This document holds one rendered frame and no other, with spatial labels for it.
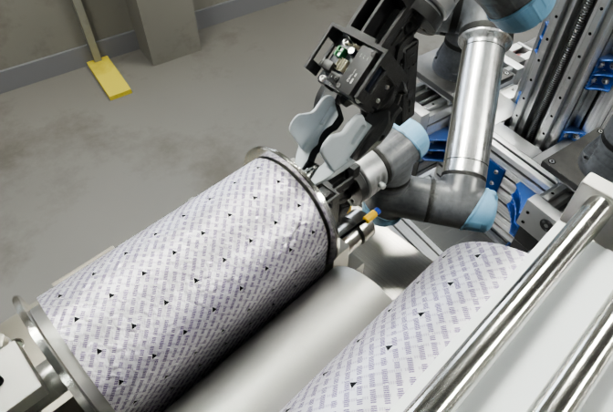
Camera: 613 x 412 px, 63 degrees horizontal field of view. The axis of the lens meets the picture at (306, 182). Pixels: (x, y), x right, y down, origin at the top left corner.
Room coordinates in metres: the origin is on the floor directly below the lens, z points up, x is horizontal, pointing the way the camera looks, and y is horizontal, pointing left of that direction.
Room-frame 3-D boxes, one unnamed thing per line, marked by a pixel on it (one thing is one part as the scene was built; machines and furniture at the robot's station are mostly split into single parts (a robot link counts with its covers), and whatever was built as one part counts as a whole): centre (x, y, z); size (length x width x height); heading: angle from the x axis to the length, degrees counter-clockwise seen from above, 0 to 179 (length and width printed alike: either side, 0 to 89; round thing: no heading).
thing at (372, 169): (0.52, -0.08, 1.11); 0.08 x 0.05 x 0.08; 44
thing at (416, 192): (0.57, -0.15, 1.01); 0.11 x 0.08 x 0.11; 76
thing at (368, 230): (0.37, -0.06, 1.18); 0.04 x 0.02 x 0.04; 44
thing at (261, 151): (0.34, 0.02, 1.25); 0.15 x 0.01 x 0.15; 44
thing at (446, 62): (1.23, -0.44, 0.87); 0.15 x 0.15 x 0.10
